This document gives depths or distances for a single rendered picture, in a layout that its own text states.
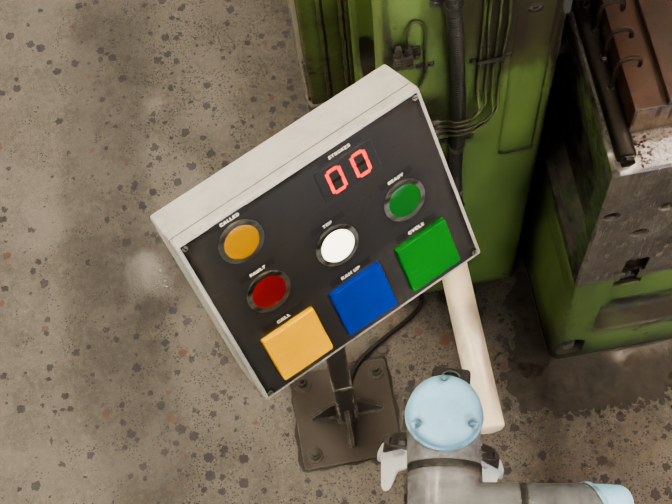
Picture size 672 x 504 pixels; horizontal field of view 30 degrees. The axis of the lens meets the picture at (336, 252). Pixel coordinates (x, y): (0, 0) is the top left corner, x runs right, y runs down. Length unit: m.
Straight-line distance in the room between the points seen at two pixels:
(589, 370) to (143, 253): 0.97
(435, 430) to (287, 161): 0.39
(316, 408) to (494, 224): 0.54
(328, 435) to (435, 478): 1.32
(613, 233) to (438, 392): 0.78
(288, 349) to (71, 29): 1.62
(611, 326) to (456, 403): 1.27
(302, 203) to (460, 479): 0.40
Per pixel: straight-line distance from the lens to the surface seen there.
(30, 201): 2.85
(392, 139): 1.48
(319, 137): 1.46
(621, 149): 1.74
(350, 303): 1.56
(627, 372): 2.62
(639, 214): 1.92
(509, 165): 2.13
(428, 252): 1.58
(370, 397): 2.57
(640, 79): 1.76
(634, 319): 2.50
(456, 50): 1.71
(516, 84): 1.89
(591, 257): 2.04
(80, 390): 2.67
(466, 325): 1.95
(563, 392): 2.59
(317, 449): 2.54
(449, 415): 1.24
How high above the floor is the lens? 2.49
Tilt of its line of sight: 68 degrees down
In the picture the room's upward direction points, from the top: 9 degrees counter-clockwise
